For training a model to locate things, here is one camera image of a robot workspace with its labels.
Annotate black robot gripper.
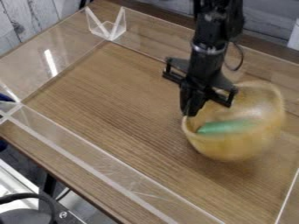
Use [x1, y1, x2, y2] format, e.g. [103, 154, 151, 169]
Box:
[163, 44, 238, 116]

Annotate green rectangular block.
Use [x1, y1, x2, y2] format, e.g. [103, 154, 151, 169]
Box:
[196, 119, 256, 135]

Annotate brown wooden bowl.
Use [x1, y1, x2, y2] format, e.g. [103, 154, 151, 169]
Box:
[182, 81, 286, 161]

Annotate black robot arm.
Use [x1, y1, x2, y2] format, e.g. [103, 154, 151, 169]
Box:
[163, 0, 244, 116]

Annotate clear acrylic tray walls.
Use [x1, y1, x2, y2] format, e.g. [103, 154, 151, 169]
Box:
[0, 0, 299, 224]

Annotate black table leg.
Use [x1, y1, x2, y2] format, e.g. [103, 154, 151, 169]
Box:
[43, 174, 57, 197]

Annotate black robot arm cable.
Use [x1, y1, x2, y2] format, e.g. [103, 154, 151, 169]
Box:
[223, 40, 246, 72]

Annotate clear acrylic corner bracket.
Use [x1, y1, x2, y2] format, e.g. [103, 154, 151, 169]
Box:
[84, 7, 127, 41]

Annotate black metal bracket with screw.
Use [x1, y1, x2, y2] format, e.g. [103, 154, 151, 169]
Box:
[37, 195, 87, 224]

